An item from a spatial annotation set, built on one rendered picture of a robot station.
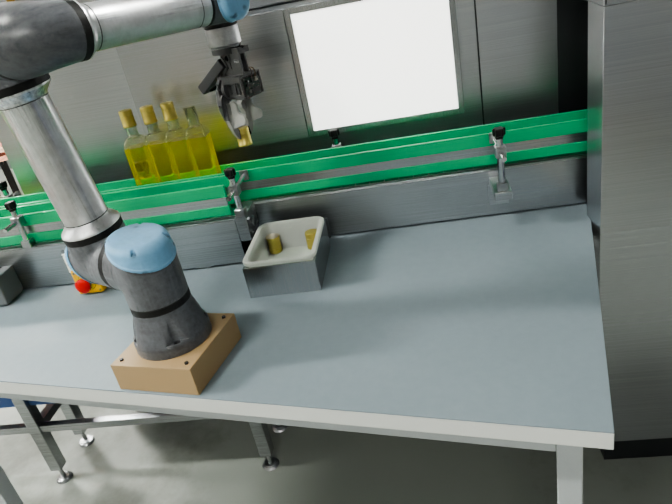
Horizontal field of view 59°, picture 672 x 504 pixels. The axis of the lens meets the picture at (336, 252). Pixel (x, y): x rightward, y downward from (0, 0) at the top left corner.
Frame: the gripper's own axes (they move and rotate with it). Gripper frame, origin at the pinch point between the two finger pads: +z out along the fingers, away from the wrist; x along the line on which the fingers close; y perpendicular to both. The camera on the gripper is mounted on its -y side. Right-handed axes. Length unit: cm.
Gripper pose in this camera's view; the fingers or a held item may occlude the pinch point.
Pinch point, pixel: (241, 131)
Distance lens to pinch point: 151.0
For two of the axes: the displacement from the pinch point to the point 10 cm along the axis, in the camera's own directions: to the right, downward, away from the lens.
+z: 1.9, 8.8, 4.4
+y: 8.1, 1.2, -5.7
